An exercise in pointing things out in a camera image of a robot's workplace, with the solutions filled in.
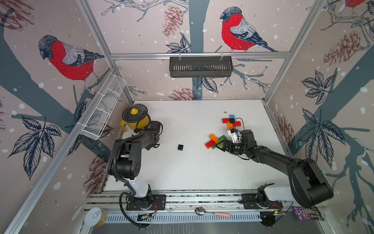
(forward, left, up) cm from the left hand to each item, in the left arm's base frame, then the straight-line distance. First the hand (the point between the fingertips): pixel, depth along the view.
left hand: (152, 137), depth 97 cm
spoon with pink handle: (-41, -32, -2) cm, 52 cm away
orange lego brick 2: (0, -42, +1) cm, 42 cm away
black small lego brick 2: (-7, -20, -1) cm, 21 cm away
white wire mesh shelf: (-4, +29, +18) cm, 34 cm away
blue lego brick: (+18, -58, 0) cm, 61 cm away
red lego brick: (+14, -52, +1) cm, 54 cm away
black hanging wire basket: (+44, -34, +26) cm, 62 cm away
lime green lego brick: (-3, -46, +1) cm, 46 cm away
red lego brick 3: (-5, -39, +1) cm, 39 cm away
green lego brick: (+1, -49, -1) cm, 49 cm away
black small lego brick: (+14, -57, +1) cm, 58 cm away
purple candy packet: (-42, -83, +1) cm, 93 cm away
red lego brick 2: (+11, -60, 0) cm, 62 cm away
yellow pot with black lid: (+15, +13, +5) cm, 20 cm away
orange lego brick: (+10, -55, -1) cm, 56 cm away
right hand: (-8, -45, +5) cm, 46 cm away
